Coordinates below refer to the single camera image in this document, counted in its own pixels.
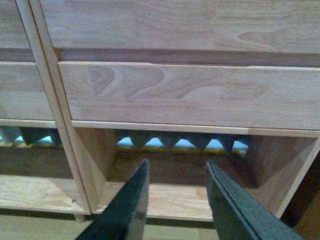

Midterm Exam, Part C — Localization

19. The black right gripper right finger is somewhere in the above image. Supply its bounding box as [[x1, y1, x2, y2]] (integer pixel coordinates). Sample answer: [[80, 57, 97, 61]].
[[205, 160, 303, 240]]

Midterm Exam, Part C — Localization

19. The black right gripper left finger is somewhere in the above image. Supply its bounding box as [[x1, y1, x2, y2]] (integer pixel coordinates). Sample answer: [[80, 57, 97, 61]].
[[77, 159, 150, 240]]

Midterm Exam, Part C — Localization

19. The left wooden shelf unit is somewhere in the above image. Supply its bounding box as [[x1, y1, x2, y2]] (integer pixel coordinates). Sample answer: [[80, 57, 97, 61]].
[[0, 0, 91, 223]]

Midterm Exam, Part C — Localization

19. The wooden shelf unit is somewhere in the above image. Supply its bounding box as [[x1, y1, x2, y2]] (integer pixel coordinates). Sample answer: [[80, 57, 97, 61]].
[[30, 0, 320, 220], [0, 0, 91, 223]]

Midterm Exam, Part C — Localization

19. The right wooden shelf unit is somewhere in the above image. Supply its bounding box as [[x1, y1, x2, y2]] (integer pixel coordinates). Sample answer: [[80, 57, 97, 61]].
[[30, 0, 320, 220]]

